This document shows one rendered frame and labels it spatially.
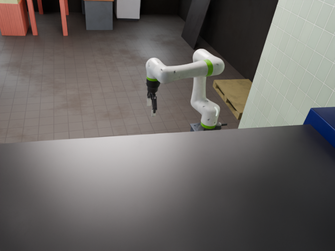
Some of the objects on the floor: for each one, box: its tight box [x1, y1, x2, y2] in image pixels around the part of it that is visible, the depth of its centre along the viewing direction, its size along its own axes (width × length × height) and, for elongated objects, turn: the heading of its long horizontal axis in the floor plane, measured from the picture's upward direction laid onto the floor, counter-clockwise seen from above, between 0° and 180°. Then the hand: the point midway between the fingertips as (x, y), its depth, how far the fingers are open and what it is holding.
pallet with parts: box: [213, 79, 253, 120], centre depth 517 cm, size 117×82×33 cm
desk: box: [81, 0, 114, 30], centre depth 772 cm, size 74×140×75 cm, turn 9°
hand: (151, 109), depth 208 cm, fingers open, 13 cm apart
